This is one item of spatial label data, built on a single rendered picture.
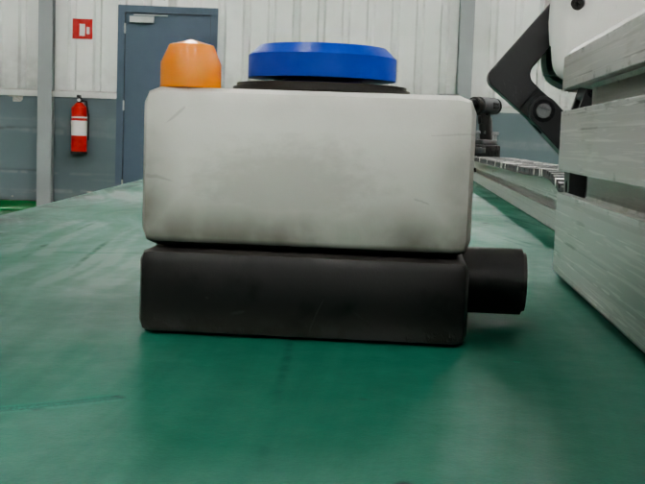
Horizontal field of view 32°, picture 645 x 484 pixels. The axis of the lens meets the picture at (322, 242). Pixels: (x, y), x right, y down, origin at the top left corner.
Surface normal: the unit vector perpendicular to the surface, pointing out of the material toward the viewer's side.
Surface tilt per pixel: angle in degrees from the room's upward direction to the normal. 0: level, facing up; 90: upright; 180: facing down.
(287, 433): 0
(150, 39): 90
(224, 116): 90
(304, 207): 90
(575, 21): 92
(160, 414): 0
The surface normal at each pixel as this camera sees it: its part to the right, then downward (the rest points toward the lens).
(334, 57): 0.15, 0.10
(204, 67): 0.54, 0.10
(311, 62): -0.16, 0.08
